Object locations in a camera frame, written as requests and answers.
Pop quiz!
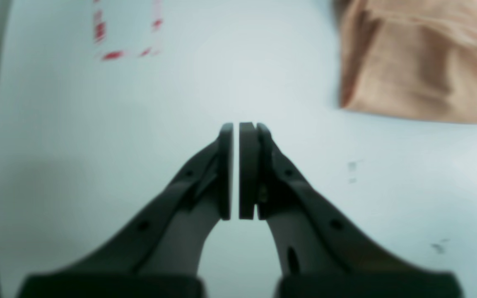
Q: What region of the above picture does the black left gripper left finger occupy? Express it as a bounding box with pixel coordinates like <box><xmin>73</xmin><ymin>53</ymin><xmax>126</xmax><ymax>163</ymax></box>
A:
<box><xmin>19</xmin><ymin>124</ymin><xmax>233</xmax><ymax>298</ymax></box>

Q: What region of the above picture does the peach T-shirt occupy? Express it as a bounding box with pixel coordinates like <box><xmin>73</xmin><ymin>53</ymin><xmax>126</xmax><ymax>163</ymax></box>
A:
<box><xmin>338</xmin><ymin>0</ymin><xmax>477</xmax><ymax>124</ymax></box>

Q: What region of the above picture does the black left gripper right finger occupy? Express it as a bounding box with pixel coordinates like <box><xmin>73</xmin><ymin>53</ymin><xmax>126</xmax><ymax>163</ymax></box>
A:
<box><xmin>238</xmin><ymin>123</ymin><xmax>463</xmax><ymax>298</ymax></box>

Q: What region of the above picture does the red tape rectangle marking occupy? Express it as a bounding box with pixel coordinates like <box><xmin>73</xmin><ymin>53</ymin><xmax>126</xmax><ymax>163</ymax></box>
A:
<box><xmin>92</xmin><ymin>0</ymin><xmax>164</xmax><ymax>62</ymax></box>

